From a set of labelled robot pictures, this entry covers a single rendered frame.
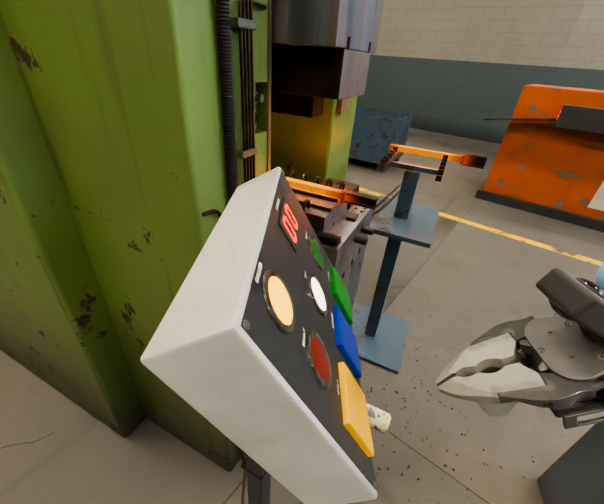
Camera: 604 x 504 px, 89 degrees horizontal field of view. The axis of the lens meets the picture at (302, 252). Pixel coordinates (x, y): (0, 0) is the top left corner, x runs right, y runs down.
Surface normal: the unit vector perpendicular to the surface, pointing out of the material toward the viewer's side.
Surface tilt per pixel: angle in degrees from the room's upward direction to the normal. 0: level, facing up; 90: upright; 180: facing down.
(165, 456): 0
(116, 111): 90
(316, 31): 90
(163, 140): 90
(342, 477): 90
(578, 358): 30
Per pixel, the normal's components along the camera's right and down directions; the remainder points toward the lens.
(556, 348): -0.44, -0.77
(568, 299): -0.86, -0.44
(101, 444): 0.07, -0.84
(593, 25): -0.62, 0.39
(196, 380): -0.03, 0.54
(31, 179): 0.89, 0.29
